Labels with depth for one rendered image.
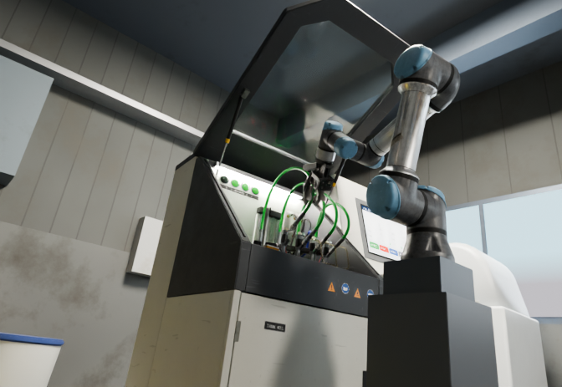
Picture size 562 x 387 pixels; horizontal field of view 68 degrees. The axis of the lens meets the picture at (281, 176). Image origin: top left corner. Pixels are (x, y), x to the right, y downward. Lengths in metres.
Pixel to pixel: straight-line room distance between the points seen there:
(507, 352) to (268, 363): 1.87
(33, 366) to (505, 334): 2.71
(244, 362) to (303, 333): 0.24
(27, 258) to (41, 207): 0.40
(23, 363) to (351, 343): 1.82
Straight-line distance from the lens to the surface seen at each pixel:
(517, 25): 3.70
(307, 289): 1.52
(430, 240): 1.26
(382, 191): 1.20
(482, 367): 1.24
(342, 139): 1.51
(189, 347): 1.57
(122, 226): 3.87
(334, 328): 1.60
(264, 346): 1.42
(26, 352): 2.78
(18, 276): 3.63
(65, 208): 3.76
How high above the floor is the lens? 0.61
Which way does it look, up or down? 24 degrees up
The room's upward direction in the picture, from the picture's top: 7 degrees clockwise
